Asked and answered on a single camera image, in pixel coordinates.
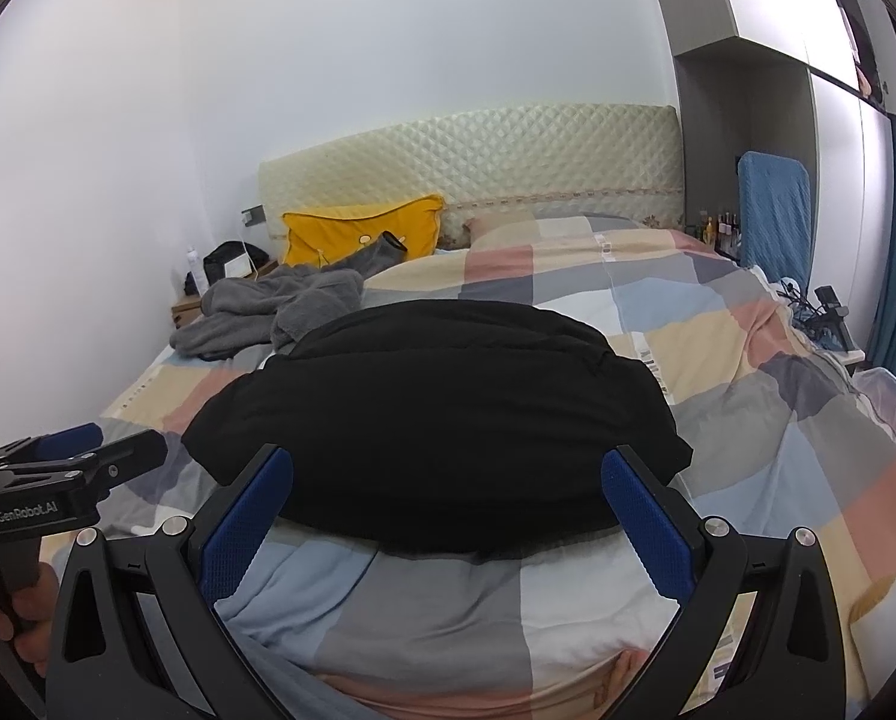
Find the row of small bottles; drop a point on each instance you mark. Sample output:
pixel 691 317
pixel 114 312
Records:
pixel 718 232

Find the wooden nightstand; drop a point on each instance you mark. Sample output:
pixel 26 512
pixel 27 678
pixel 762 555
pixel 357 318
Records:
pixel 187 309

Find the black device on stand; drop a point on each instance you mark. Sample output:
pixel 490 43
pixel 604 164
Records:
pixel 826 315

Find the person's left hand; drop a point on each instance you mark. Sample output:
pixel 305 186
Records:
pixel 35 607

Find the black puffer jacket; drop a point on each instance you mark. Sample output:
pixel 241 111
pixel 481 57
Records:
pixel 433 427

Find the grey white built-in wardrobe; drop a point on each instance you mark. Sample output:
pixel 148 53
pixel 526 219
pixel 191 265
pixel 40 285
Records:
pixel 748 105

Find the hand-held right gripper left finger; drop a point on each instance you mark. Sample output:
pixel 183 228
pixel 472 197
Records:
pixel 245 525

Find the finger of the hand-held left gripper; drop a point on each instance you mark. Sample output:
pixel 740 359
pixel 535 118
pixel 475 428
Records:
pixel 129 461
pixel 72 439

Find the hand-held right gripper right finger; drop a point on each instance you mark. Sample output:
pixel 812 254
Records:
pixel 646 525

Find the blue covered chair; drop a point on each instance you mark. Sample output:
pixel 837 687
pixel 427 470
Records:
pixel 774 217

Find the grey fleece robe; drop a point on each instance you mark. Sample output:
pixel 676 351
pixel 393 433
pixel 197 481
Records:
pixel 268 300

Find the checkered pillow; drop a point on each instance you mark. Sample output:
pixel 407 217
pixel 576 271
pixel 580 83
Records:
pixel 500 229

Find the yellow pillow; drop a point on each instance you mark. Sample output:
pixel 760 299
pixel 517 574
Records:
pixel 350 229

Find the checkered pastel duvet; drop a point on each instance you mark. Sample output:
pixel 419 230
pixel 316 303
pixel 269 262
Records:
pixel 718 360

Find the cream quilted headboard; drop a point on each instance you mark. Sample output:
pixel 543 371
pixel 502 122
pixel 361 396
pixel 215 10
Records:
pixel 493 157

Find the black bag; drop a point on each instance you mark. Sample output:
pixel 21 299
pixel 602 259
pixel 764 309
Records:
pixel 226 261

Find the grey wall socket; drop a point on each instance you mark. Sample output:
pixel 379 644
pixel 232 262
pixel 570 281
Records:
pixel 251 217

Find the white bottle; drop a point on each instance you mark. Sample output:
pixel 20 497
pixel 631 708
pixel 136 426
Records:
pixel 193 270

